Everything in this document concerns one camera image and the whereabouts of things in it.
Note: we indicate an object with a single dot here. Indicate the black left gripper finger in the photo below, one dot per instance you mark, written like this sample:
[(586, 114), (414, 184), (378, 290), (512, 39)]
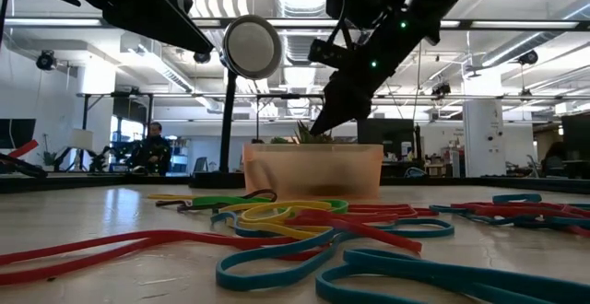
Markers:
[(156, 18)]

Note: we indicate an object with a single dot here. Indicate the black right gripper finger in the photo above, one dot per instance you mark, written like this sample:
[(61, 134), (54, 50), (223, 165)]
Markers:
[(338, 110)]

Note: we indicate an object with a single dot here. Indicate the green rubber band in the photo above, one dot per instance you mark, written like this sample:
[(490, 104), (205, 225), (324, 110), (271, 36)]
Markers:
[(340, 205), (230, 200)]

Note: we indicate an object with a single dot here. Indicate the red rubber band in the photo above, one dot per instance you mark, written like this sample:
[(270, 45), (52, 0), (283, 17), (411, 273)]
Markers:
[(161, 236), (392, 209), (507, 211), (369, 232)]

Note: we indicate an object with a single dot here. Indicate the yellow rubber band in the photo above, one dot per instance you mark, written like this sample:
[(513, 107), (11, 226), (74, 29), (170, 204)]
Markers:
[(276, 229), (170, 197)]

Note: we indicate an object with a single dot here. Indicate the teal rubber band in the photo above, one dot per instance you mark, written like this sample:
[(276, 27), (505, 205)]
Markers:
[(276, 250), (415, 267), (516, 197), (239, 231), (530, 223), (415, 235)]

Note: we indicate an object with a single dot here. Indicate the orange translucent plastic bin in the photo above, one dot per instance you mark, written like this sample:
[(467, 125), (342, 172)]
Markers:
[(286, 170)]

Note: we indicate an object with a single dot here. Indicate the small green potted plant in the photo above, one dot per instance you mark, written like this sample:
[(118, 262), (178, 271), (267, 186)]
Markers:
[(306, 136)]

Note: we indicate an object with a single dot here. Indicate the black ceiling spotlight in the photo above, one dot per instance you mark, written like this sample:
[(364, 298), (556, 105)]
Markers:
[(202, 58), (441, 89), (46, 61), (528, 57)]

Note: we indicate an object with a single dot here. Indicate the white bottle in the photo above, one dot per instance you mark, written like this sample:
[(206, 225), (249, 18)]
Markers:
[(406, 149)]

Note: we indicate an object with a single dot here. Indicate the black desk lamp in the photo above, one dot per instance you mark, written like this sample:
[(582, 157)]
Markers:
[(252, 46)]

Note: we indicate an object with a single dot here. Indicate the white pillar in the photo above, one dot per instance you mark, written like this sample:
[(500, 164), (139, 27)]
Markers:
[(484, 129)]

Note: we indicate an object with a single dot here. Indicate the blue storage shelf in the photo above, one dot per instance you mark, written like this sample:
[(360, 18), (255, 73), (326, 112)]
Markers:
[(179, 154)]

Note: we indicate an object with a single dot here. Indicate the white box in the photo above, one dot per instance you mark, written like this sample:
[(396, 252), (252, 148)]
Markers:
[(81, 139)]

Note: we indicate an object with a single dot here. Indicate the red slanted bar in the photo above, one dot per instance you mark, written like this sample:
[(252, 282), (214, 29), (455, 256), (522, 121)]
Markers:
[(27, 147)]

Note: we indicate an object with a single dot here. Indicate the black slanted bar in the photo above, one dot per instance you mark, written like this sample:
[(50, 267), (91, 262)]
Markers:
[(23, 168)]

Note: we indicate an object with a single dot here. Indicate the black background rig frame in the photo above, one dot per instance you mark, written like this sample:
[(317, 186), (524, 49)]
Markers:
[(290, 96), (86, 110)]

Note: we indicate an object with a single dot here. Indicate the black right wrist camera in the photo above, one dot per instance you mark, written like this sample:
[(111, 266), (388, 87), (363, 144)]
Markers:
[(325, 54)]

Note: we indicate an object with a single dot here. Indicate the silver ventilation duct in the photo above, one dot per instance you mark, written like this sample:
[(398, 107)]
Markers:
[(295, 48)]

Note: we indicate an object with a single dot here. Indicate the black frame beam with lights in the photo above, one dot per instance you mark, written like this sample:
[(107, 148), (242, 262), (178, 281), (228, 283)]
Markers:
[(466, 24)]

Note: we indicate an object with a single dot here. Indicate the black aluminium table frame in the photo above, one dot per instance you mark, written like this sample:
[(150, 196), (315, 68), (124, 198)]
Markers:
[(92, 183)]

